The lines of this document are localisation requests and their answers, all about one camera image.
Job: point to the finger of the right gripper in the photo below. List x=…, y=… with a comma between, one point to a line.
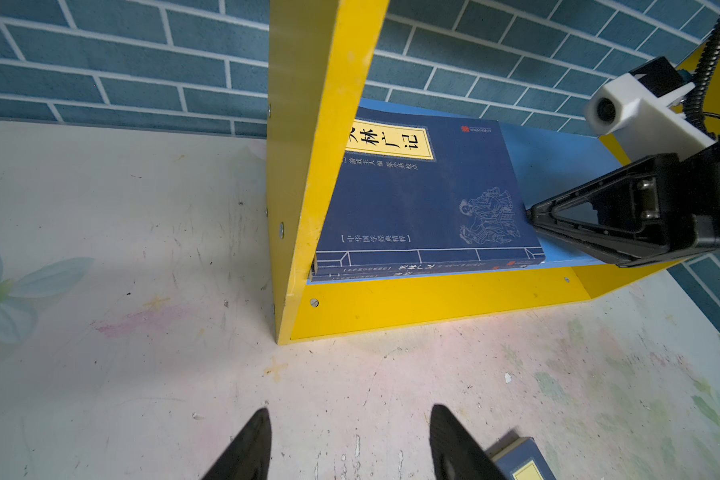
x=641, y=245
x=627, y=203

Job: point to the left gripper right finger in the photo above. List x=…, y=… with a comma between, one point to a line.
x=455, y=453

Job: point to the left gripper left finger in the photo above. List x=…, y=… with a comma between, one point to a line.
x=248, y=455

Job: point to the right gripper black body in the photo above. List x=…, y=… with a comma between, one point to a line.
x=688, y=203

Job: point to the blue book yellow label Yijing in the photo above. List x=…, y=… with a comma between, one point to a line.
x=330, y=274

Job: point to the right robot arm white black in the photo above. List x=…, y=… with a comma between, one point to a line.
x=660, y=77

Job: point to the floral table mat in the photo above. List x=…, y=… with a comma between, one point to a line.
x=152, y=363

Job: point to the yellow shelf with coloured boards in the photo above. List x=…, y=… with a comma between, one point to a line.
x=532, y=63

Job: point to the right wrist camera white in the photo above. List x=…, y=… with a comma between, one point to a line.
x=643, y=123

